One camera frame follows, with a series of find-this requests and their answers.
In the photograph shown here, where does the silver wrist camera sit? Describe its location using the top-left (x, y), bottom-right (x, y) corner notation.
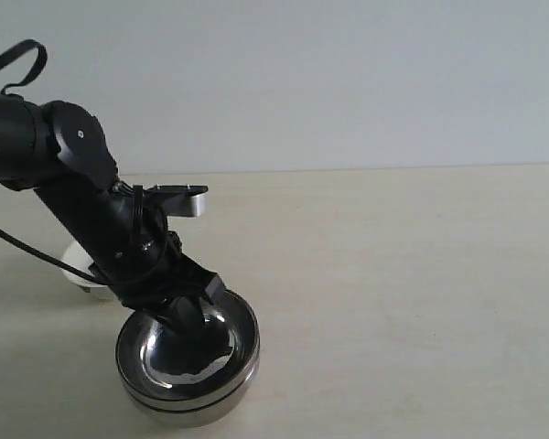
top-left (145, 185), bottom-right (209, 218)

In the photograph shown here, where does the white ceramic bowl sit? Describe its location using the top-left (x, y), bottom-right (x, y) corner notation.
top-left (60, 241), bottom-right (116, 301)

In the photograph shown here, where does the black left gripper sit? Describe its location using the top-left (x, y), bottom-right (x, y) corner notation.
top-left (89, 182), bottom-right (226, 335)

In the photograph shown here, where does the black cable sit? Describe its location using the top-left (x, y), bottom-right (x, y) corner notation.
top-left (0, 38), bottom-right (97, 284)

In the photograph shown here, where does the large steel bowl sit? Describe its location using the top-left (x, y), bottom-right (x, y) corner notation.
top-left (115, 290), bottom-right (260, 410)

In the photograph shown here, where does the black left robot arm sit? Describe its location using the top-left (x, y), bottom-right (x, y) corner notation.
top-left (0, 95), bottom-right (224, 333)

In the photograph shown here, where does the small ribbed steel bowl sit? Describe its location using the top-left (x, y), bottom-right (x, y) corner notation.
top-left (116, 346), bottom-right (260, 428)

